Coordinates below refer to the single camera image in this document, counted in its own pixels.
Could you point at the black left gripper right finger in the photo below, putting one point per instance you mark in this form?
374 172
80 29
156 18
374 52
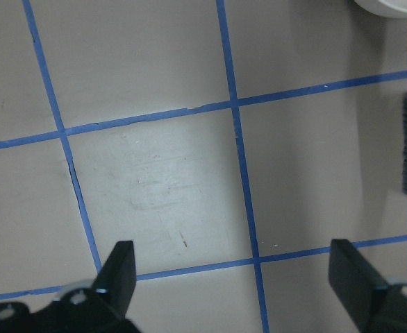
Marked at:
359 287

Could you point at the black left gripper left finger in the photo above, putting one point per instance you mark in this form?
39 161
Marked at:
116 281

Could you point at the white plastic dustpan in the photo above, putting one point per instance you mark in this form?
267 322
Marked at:
385 8

